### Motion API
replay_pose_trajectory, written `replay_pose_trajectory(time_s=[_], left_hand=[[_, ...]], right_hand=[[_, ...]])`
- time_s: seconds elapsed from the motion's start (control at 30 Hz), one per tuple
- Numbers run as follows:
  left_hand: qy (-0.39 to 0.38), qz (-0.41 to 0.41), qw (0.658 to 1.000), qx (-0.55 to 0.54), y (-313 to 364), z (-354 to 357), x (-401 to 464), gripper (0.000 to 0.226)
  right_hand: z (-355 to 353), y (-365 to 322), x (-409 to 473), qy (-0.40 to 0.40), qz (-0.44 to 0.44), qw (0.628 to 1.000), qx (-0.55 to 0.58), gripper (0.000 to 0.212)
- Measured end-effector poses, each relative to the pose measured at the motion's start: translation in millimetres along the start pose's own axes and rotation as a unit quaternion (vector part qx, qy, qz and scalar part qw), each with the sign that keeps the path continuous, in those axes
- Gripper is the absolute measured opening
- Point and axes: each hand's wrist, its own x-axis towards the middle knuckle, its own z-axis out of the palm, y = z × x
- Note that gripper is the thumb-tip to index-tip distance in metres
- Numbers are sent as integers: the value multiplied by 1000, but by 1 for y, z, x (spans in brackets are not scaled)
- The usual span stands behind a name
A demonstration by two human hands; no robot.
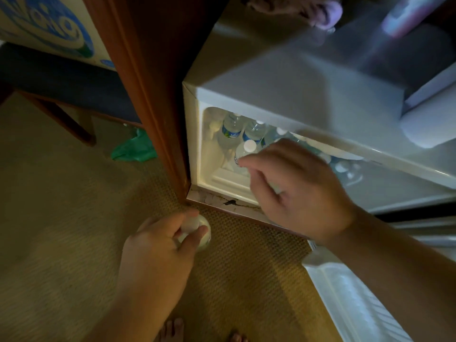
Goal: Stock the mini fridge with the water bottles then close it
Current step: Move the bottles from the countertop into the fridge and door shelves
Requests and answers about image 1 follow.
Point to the small clear plastic wrapper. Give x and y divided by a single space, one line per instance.
330 30

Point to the white mini fridge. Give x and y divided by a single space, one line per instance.
285 78

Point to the person's right hand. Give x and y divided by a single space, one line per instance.
310 199

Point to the cardboard box with blue print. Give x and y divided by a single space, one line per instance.
42 28

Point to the wooden table with yellow top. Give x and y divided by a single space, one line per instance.
142 67

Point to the stack of pastel paper cups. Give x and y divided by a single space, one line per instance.
409 14

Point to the group of bottles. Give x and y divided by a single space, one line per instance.
231 129

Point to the person's right foot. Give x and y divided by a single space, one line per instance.
238 338

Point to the person's left hand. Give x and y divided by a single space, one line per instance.
153 263

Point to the person's foot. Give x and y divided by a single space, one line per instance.
238 338
171 333

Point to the white paper towel roll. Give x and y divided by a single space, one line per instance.
434 121

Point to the person's right forearm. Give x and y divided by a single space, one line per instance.
392 274

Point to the dark blue label water bottle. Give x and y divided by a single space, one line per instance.
246 149

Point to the green plastic bag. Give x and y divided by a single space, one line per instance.
135 151

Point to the person's left foot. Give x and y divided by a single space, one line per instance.
171 333

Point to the pink cloth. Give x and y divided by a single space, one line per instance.
320 14

